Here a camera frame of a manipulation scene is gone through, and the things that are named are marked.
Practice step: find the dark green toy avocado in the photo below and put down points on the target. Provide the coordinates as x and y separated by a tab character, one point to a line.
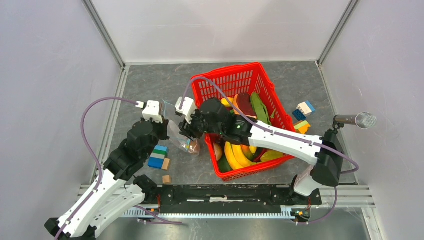
223	165

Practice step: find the red plastic basket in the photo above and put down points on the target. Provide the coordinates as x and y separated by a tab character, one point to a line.
248	78

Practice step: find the small wooden cube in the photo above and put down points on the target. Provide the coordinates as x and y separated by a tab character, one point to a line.
166	179

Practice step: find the silver microphone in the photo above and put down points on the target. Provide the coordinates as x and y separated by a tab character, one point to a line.
363	120

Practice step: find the white blue toy block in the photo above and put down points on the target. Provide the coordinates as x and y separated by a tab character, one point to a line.
306	108

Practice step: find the toy onion half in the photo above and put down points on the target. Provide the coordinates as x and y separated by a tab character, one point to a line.
218	151

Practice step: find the dark blue toy block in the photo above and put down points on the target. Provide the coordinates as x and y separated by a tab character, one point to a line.
299	116

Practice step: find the yellow toy banana bunch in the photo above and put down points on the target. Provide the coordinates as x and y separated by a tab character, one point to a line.
236	158

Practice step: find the clear zip top bag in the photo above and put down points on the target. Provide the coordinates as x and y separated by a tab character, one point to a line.
179	140

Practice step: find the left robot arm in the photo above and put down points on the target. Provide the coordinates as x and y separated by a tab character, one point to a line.
96	210

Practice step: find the yellow green toy block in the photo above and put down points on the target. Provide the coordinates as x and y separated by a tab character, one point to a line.
302	127

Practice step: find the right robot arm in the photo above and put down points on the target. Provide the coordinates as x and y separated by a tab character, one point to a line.
325	162

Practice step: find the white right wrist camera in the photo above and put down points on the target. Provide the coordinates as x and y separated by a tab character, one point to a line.
185	107

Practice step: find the green toy corn husk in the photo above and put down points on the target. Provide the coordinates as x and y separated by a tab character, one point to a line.
260	108

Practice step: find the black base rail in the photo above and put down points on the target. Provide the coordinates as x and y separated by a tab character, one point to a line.
229	201

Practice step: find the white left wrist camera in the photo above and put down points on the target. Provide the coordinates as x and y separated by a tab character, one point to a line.
151	111

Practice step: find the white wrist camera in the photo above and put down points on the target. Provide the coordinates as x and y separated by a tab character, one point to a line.
185	107
151	111

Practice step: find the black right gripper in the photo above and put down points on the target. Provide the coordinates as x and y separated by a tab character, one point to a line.
189	129

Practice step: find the blue green stacked blocks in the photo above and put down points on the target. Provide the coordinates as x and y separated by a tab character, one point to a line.
158	156

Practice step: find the yellow toy lemon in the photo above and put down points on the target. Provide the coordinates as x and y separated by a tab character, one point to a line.
227	102

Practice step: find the brown toy potato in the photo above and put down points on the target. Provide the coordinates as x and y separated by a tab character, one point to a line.
193	147

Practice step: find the wooden block beside stack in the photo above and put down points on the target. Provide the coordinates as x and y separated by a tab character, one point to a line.
166	164

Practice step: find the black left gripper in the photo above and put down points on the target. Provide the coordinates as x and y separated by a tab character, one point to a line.
164	126

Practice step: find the yellow toy starfruit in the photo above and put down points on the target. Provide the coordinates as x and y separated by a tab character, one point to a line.
271	155

